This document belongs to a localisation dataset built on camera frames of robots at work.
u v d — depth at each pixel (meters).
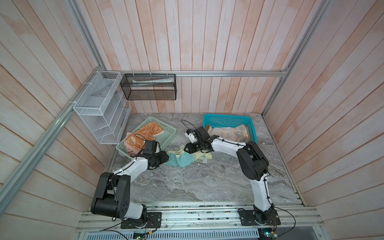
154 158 0.78
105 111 0.71
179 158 0.90
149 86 1.04
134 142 0.93
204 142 0.76
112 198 0.43
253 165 0.54
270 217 0.65
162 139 1.04
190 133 0.88
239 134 1.03
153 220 0.73
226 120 1.18
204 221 0.75
